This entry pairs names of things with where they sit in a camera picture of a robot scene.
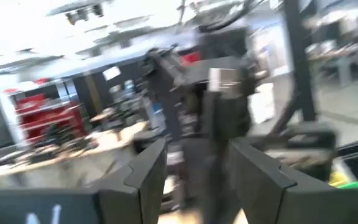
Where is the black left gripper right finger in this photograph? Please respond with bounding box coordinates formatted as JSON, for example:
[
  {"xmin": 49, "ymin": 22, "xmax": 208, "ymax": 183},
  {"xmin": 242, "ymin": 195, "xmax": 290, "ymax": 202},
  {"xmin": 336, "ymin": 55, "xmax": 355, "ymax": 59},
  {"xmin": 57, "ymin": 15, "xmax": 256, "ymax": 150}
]
[{"xmin": 228, "ymin": 139, "xmax": 358, "ymax": 224}]

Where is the green plastic basket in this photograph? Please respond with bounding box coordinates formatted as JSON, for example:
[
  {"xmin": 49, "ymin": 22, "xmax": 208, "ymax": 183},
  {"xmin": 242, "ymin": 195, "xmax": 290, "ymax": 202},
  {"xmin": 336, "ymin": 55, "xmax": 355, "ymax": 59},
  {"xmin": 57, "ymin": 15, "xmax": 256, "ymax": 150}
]
[{"xmin": 337, "ymin": 181, "xmax": 358, "ymax": 190}]

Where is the red tool cabinet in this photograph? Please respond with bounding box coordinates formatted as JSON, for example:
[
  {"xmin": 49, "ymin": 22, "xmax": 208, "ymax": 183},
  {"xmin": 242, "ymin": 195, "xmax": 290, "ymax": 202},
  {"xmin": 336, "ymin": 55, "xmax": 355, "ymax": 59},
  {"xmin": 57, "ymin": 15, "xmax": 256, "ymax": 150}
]
[{"xmin": 12, "ymin": 92, "xmax": 88, "ymax": 144}]

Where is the black table frame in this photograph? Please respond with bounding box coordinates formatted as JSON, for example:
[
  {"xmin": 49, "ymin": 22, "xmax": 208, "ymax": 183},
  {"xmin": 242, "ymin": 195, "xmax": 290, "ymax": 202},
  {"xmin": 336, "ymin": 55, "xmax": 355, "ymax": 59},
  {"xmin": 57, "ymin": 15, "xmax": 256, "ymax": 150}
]
[{"xmin": 270, "ymin": 0, "xmax": 318, "ymax": 138}]

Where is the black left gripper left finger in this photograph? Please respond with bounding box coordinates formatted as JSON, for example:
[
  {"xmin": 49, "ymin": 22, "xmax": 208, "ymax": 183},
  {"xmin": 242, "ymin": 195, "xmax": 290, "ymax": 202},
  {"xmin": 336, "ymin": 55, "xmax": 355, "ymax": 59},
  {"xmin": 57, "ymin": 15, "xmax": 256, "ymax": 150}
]
[{"xmin": 0, "ymin": 139, "xmax": 168, "ymax": 224}]

